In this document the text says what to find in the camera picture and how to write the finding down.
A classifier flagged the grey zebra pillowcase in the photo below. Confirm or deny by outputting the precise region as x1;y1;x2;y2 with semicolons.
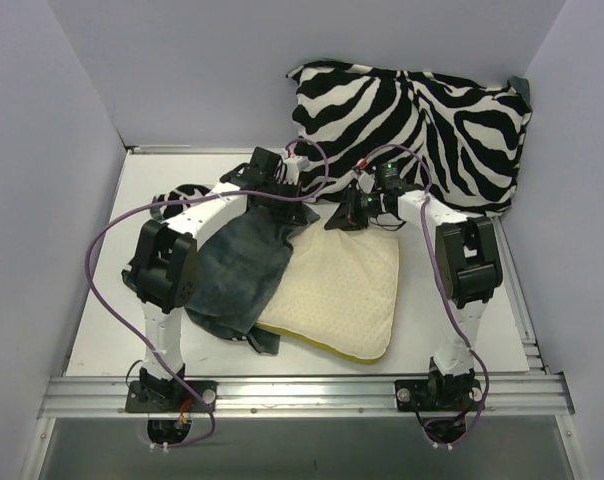
185;196;320;356

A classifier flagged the cream quilted pillow yellow trim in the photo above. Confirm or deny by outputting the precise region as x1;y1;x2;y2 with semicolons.
256;224;400;365

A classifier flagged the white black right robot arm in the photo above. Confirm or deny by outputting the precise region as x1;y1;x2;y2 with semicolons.
327;161;503;409

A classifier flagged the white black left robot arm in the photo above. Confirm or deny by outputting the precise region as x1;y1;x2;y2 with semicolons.
129;147;309;411

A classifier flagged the zebra print pillow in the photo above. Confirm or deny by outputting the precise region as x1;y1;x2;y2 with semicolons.
286;60;533;216

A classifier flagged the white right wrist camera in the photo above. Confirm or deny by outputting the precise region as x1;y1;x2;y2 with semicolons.
353;160;375;194

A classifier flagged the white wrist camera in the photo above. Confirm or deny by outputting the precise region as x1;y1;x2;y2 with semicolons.
353;160;375;194
280;150;311;184

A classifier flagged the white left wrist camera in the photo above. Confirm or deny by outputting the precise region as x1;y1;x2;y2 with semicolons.
280;150;311;184

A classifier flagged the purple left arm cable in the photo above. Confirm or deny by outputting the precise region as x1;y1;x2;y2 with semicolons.
83;137;331;446

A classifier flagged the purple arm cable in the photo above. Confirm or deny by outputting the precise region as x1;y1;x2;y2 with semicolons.
354;143;490;446
83;137;331;446

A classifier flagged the aluminium back rail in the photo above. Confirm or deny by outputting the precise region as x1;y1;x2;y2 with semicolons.
128;145;193;155

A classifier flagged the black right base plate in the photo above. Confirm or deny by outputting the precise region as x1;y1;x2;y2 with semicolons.
394;379;482;413

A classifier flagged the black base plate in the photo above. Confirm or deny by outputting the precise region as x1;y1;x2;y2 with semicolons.
394;379;482;413
124;380;218;414

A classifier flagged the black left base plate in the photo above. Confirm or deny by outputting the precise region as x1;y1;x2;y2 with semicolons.
124;380;218;414

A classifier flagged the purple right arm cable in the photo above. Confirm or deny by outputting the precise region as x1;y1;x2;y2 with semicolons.
354;143;490;446

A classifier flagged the aluminium front rail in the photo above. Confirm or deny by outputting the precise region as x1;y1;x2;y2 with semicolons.
38;375;574;419

